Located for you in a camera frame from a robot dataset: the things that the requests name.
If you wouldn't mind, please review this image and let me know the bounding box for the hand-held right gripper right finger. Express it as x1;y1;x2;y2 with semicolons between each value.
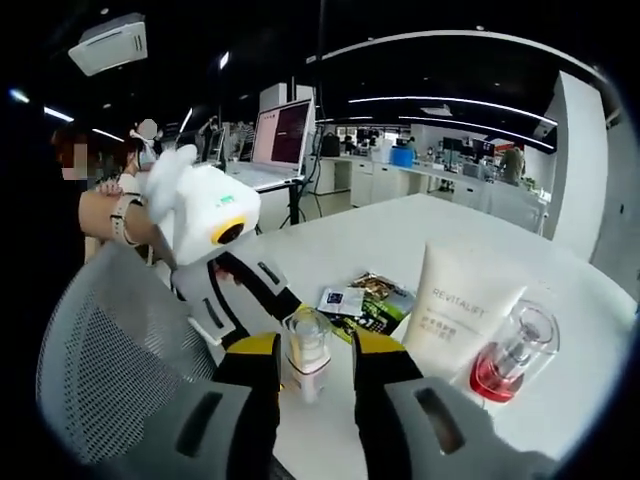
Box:
349;329;559;480

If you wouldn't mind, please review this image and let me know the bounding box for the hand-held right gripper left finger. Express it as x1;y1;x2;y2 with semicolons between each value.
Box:
106;330;284;480

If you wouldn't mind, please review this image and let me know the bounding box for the small clear-capped skincare bottle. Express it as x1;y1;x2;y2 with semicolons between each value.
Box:
283;305;334;405

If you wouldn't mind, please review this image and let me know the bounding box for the white skincare sachet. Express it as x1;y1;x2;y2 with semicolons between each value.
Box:
317;286;365;319

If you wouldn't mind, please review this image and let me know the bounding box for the red clear-capped skincare bottle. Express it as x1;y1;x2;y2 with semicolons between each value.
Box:
468;298;560;404

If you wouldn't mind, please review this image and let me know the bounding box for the dark green skincare sachet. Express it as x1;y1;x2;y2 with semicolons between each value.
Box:
332;284;417;346

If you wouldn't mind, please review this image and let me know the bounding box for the large white skincare tube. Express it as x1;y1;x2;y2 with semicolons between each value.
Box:
401;240;529;376

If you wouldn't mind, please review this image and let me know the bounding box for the person's left hand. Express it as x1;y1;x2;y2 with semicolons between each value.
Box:
143;143;200;227

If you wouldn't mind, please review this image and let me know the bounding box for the white wristwatch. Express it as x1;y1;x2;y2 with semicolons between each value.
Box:
110;194;144;246

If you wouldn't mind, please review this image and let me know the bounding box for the grey mesh office chair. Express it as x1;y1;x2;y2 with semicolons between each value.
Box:
37;242;226;480

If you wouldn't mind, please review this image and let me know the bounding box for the white open laptop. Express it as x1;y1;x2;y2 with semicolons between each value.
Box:
227;98;316;191

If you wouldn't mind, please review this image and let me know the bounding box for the white cabinet counter row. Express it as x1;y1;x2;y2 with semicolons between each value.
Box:
304;152;551;234

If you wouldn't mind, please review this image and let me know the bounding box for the ceiling air conditioner unit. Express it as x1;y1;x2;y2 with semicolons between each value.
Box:
67;13;149;77

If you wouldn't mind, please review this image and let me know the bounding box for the blue bin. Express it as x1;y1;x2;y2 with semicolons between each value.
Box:
390;144;416;169

